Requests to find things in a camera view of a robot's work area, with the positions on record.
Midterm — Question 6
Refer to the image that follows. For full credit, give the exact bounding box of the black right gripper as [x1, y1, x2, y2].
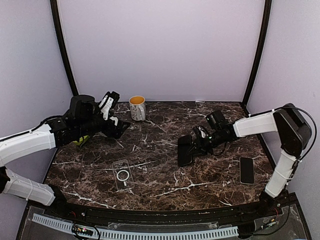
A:
[187, 129, 228, 156]

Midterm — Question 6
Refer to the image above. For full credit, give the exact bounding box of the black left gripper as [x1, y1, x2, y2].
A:
[76, 108, 130, 139]

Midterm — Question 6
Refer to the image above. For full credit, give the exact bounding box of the black phone case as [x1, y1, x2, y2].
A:
[177, 134, 193, 167]

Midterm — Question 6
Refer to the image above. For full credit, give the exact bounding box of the clear magsafe phone case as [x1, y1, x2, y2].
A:
[112, 159, 134, 191]

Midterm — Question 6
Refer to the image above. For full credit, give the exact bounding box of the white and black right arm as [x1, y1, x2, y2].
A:
[177, 103, 318, 217]

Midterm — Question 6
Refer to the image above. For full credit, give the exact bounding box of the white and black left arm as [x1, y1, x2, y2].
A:
[0, 91, 130, 218]

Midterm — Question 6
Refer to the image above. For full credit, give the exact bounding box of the white floral mug yellow inside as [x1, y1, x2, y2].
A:
[129, 95, 146, 121]

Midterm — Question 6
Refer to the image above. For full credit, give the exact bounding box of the green cup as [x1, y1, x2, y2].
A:
[73, 135, 90, 147]

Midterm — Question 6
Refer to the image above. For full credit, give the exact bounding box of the silver edged smartphone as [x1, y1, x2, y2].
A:
[239, 157, 255, 185]

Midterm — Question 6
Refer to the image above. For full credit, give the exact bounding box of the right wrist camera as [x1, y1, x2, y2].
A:
[192, 125, 209, 139]

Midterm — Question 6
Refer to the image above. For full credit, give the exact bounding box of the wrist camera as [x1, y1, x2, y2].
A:
[192, 125, 209, 139]
[98, 91, 120, 121]

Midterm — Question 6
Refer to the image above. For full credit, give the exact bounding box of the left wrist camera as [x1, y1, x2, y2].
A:
[98, 91, 120, 121]

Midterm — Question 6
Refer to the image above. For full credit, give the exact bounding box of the black front rail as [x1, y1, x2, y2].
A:
[45, 185, 277, 225]

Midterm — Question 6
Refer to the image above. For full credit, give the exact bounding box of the white slotted cable duct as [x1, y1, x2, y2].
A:
[31, 213, 239, 240]

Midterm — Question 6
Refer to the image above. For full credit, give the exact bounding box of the left black frame post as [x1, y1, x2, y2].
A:
[49, 0, 79, 96]

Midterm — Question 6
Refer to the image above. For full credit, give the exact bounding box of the black frame post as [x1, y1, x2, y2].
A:
[49, 0, 79, 96]
[241, 0, 272, 109]

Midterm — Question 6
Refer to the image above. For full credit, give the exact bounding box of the right black frame post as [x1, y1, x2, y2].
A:
[241, 0, 272, 109]

